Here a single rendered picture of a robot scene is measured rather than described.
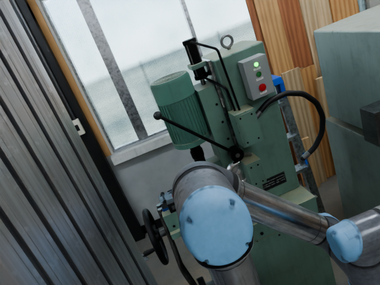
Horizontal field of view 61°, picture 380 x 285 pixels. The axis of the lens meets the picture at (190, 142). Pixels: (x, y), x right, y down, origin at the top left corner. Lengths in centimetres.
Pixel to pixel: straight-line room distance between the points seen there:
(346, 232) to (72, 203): 51
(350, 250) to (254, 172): 75
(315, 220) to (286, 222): 8
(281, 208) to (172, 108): 73
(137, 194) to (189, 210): 249
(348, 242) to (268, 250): 93
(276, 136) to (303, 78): 133
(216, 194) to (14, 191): 29
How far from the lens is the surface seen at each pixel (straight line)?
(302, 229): 81
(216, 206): 51
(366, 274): 79
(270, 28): 274
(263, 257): 163
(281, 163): 156
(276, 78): 215
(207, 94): 137
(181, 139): 139
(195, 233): 52
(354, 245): 72
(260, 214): 74
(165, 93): 132
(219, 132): 143
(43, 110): 50
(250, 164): 138
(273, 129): 148
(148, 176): 294
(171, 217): 149
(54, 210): 46
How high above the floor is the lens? 174
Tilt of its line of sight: 21 degrees down
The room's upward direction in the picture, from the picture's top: 21 degrees counter-clockwise
